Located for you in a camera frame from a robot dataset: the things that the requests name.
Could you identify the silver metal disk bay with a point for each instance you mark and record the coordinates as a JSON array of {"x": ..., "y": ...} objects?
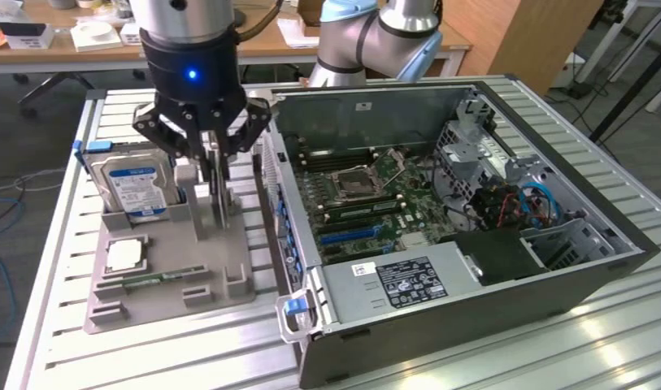
[
  {"x": 464, "y": 162},
  {"x": 568, "y": 243}
]

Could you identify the black office chair base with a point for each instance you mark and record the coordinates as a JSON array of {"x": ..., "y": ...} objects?
[{"x": 41, "y": 91}]

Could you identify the open black PC case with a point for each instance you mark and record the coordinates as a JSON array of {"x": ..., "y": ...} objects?
[{"x": 471, "y": 325}]

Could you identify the black slanted stand pole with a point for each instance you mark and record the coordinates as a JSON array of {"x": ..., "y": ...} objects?
[{"x": 633, "y": 89}]

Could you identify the wooden desk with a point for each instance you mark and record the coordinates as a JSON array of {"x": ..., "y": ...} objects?
[{"x": 36, "y": 53}]

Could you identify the CPU socket with metal frame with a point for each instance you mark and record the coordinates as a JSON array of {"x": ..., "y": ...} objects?
[{"x": 356, "y": 183}]

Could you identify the small white printed box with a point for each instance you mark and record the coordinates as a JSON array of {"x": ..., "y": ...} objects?
[{"x": 128, "y": 36}]

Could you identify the RAM stick in motherboard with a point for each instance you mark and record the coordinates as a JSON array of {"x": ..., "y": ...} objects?
[{"x": 362, "y": 211}]

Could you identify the green RAM stick on rack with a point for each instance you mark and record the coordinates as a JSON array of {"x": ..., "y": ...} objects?
[{"x": 156, "y": 279}]

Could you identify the green motherboard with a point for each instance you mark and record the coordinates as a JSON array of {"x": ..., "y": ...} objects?
[{"x": 416, "y": 211}]

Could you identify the low-profile NVIDIA graphics card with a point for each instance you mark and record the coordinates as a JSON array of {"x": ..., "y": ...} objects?
[{"x": 216, "y": 199}]

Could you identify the white tape roll box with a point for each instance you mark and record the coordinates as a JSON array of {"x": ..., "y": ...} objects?
[{"x": 93, "y": 38}]

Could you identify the white box with black top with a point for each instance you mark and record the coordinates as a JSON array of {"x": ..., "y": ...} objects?
[{"x": 28, "y": 40}]

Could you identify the hard disk with blue rails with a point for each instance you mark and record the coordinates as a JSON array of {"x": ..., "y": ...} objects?
[{"x": 135, "y": 187}]

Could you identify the silver CPU chip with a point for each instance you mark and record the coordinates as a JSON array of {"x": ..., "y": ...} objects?
[{"x": 124, "y": 256}]

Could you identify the wooden cabinet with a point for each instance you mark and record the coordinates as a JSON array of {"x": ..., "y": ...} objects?
[{"x": 524, "y": 40}]

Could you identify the blue case release latch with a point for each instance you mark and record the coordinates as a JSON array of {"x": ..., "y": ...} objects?
[{"x": 292, "y": 307}]

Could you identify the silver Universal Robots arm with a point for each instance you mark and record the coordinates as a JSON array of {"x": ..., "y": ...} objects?
[{"x": 351, "y": 53}]

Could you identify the blue expansion slot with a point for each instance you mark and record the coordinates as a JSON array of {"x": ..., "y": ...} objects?
[{"x": 351, "y": 235}]

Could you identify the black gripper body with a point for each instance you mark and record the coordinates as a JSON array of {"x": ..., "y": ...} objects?
[{"x": 191, "y": 61}]

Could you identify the grey power supply unit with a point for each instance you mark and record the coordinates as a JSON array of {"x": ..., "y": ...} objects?
[{"x": 406, "y": 284}]

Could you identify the grey plastic parts rack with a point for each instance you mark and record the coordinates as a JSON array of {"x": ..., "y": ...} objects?
[{"x": 172, "y": 292}]

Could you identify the white paper stack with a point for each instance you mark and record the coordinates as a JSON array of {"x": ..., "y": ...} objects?
[{"x": 299, "y": 38}]

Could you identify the brown cardboard box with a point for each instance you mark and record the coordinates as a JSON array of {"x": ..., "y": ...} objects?
[{"x": 308, "y": 12}]

